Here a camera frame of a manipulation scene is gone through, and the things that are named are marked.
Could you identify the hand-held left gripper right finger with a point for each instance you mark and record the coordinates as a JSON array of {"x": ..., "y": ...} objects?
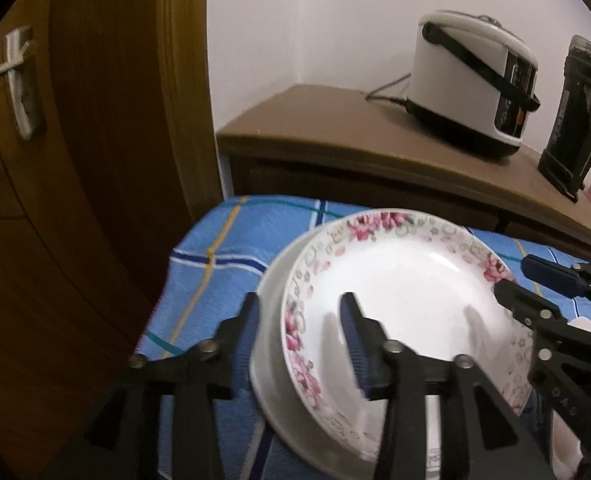
[{"x": 358, "y": 355}]

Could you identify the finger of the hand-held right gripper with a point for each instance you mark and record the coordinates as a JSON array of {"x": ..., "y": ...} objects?
[
  {"x": 520, "y": 300},
  {"x": 550, "y": 275}
]

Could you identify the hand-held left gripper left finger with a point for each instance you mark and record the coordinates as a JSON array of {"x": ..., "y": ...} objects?
[{"x": 245, "y": 345}]

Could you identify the floral rim white plate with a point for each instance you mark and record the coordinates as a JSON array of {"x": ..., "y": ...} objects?
[{"x": 415, "y": 285}]

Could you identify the blue plaid cloth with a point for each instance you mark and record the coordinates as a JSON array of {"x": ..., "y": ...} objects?
[{"x": 215, "y": 280}]

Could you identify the black thermos flask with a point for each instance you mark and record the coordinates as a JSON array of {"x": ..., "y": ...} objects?
[{"x": 570, "y": 125}]

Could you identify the white rice cooker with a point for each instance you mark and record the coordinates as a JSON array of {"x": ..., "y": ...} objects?
[{"x": 455, "y": 75}]

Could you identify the brown wooden cabinet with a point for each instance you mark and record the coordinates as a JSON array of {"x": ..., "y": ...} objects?
[{"x": 325, "y": 125}]

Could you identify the wooden door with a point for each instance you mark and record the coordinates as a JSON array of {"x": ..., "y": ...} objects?
[{"x": 5, "y": 260}]

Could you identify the wooden door frame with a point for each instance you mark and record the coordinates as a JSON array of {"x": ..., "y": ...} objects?
[{"x": 125, "y": 110}]

